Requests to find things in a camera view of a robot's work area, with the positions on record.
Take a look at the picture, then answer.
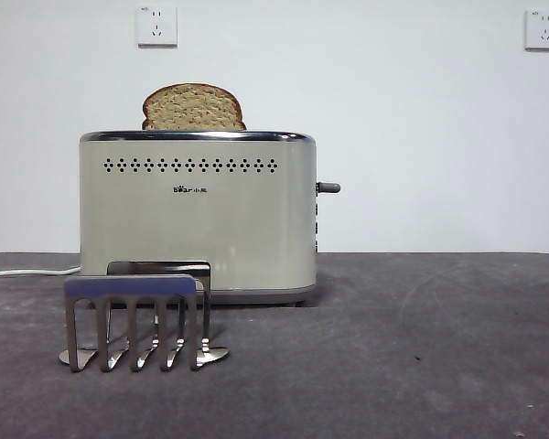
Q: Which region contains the brown seeded bread slice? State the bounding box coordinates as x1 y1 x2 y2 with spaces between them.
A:
141 82 248 132

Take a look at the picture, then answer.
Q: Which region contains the cream and chrome toaster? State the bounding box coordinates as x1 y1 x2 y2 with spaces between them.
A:
78 130 318 308

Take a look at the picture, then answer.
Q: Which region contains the steel toast rack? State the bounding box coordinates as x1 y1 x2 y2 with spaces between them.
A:
58 260 232 373

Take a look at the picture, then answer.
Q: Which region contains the white wall socket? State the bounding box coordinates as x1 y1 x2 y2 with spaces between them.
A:
135 5 178 48
523 8 549 52

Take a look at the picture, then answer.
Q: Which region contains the white power cable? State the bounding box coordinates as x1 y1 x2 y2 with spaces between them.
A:
0 265 82 279

